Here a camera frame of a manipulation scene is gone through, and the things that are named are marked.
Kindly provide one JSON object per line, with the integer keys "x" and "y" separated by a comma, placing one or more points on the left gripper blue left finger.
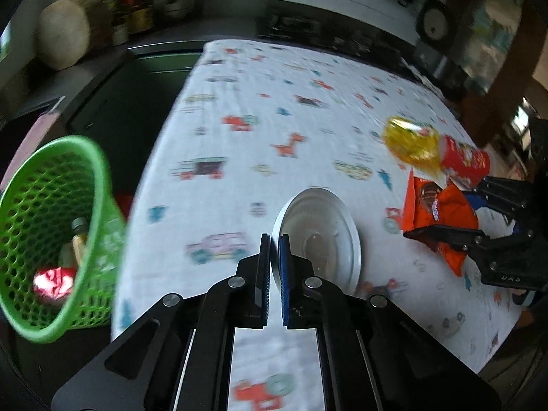
{"x": 261, "y": 282}

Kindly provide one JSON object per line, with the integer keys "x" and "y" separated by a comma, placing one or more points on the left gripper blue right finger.
{"x": 284, "y": 262}

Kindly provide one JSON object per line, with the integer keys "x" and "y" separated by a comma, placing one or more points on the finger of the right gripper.
{"x": 515, "y": 261}
{"x": 508, "y": 197}

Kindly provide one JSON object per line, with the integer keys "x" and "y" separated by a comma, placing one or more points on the orange snack wrapper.
{"x": 427, "y": 204}

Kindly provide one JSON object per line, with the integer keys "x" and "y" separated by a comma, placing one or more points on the red aluminium drink can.
{"x": 54, "y": 285}

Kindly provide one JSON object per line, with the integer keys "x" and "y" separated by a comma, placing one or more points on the red paper cup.
{"x": 463, "y": 163}

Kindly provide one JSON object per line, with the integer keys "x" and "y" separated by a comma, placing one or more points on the yellow plastic snack bag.
{"x": 414, "y": 143}

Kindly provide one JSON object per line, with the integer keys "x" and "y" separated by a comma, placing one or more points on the white patterned tablecloth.
{"x": 254, "y": 125}

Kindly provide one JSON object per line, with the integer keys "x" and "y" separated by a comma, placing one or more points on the glass bottle in basket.
{"x": 80, "y": 230}

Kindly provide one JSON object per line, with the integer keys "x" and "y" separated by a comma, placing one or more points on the green perforated plastic basket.
{"x": 66, "y": 179}

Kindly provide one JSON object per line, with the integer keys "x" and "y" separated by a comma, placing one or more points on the green cabinet door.
{"x": 126, "y": 113}

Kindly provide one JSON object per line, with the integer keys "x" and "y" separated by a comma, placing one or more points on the black gas stove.
{"x": 335, "y": 33}

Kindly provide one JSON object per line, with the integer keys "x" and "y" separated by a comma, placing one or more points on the pink dish towel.
{"x": 46, "y": 128}

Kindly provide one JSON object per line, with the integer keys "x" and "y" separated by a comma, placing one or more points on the red cap oil bottle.
{"x": 140, "y": 16}

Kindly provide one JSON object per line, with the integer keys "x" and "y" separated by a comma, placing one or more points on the dark sauce bottle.
{"x": 119, "y": 29}

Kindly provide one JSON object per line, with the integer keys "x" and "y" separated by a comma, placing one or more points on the round wooden chopping block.
{"x": 69, "y": 29}

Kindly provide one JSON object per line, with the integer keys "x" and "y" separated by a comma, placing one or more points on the round black wall clock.
{"x": 435, "y": 25}

